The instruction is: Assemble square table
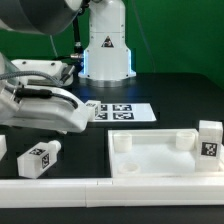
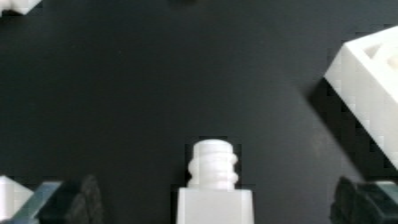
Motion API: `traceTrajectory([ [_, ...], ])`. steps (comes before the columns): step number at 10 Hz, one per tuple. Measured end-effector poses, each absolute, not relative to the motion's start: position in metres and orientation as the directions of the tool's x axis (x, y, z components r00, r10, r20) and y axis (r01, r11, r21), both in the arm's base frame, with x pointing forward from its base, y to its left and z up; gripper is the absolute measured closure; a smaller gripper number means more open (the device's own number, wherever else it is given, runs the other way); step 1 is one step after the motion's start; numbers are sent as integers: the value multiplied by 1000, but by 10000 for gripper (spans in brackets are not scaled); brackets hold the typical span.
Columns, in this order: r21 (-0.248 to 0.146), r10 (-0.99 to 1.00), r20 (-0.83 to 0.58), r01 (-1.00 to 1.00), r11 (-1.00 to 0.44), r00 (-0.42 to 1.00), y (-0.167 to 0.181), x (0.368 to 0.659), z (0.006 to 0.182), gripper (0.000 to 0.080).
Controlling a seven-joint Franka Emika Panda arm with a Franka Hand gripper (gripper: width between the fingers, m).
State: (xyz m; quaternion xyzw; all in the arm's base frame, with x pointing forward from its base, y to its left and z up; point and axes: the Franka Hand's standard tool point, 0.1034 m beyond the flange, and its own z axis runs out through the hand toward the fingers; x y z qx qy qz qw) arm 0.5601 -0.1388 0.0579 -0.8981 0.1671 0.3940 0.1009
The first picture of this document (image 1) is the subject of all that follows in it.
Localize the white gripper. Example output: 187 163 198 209
0 85 88 132

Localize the white square table top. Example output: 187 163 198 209
108 129 224 178

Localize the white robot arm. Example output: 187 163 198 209
0 0 135 132

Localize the white marker sheet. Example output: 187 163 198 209
89 103 156 122

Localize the white left obstacle bar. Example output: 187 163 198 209
0 135 7 160

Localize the white obstacle bar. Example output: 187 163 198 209
0 135 7 160
0 177 224 208

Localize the white front obstacle bar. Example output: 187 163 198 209
0 177 224 208

